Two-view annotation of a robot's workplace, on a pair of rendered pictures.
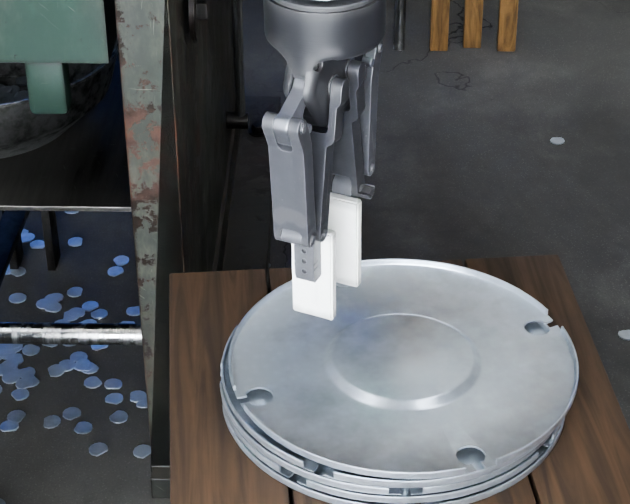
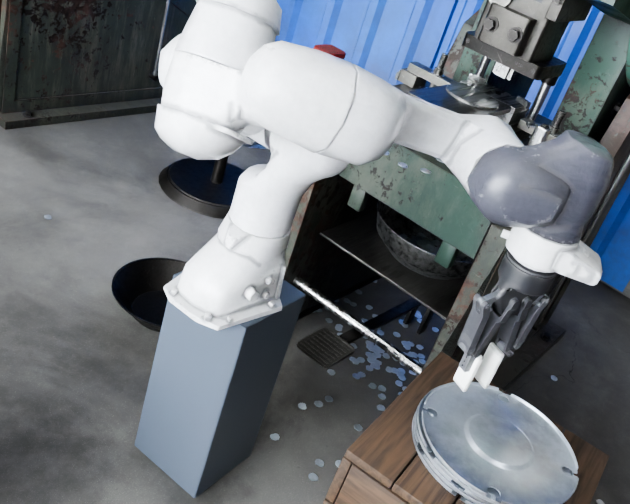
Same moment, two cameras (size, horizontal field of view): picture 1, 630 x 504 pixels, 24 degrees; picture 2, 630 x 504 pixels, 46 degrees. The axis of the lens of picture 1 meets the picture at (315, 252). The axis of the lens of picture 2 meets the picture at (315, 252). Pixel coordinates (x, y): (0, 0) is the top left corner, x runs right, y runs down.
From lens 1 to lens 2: 0.26 m
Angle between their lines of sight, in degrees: 25
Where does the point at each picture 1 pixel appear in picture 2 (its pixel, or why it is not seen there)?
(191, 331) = (430, 376)
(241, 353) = (439, 393)
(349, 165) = (507, 338)
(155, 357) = not seen: hidden behind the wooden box
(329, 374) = (465, 424)
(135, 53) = (482, 260)
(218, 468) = (397, 427)
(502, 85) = not seen: outside the picture
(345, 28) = (525, 280)
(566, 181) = not seen: outside the picture
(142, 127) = (468, 290)
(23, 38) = (447, 230)
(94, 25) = (476, 241)
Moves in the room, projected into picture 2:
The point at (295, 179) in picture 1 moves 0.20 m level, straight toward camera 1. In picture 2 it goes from (475, 325) to (406, 382)
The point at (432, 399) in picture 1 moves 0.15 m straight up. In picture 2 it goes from (497, 462) to (535, 398)
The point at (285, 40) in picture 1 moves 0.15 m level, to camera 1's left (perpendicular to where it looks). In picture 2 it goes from (502, 272) to (415, 219)
